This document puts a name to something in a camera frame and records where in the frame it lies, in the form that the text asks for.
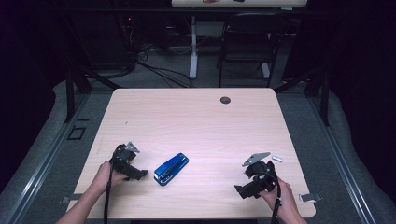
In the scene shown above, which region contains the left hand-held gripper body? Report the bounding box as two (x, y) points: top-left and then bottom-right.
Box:
(109, 141), (141, 176)

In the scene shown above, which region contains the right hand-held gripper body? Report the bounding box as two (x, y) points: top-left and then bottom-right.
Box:
(242, 151), (278, 195)

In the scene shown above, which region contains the blue stapler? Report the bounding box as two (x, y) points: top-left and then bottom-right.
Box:
(153, 152), (191, 187)

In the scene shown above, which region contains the person's left hand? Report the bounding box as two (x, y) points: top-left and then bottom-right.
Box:
(92, 161), (129, 195)

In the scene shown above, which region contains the person's right hand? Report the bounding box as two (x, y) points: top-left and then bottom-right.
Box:
(258, 176), (299, 217)

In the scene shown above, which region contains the grey tape strip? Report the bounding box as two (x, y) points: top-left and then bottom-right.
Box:
(60, 193), (85, 205)
(298, 192), (323, 203)

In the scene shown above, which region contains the black metal stand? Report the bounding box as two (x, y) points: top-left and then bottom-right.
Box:
(274, 69), (332, 127)
(64, 66), (123, 124)

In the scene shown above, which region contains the dark box with red light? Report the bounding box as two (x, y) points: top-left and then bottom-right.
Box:
(88, 13), (135, 71)

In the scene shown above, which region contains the white table leg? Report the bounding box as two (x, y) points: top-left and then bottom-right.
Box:
(189, 15), (199, 80)

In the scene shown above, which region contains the black chair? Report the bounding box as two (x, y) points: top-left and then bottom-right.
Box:
(217, 12), (290, 89)

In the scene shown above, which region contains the light wooden table top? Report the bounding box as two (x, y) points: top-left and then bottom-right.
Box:
(171, 0), (308, 8)

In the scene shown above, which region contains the right hand-held gripper black cable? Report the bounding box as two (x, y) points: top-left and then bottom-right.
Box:
(263, 172), (283, 224)

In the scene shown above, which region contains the hand-held gripper black cable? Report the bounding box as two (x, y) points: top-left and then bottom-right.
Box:
(103, 161), (114, 224)
(263, 172), (283, 224)

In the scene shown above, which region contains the left hand-held gripper black cable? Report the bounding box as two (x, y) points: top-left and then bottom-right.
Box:
(103, 161), (114, 224)

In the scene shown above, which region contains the aluminium floor rail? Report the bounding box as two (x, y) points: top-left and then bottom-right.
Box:
(307, 95), (378, 224)
(6, 92), (92, 224)

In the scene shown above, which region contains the bundle of black floor cables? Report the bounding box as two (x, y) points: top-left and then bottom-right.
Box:
(118, 43), (194, 89)

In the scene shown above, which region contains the black horizontal frame bar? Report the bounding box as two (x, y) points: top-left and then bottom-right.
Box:
(55, 7), (344, 17)

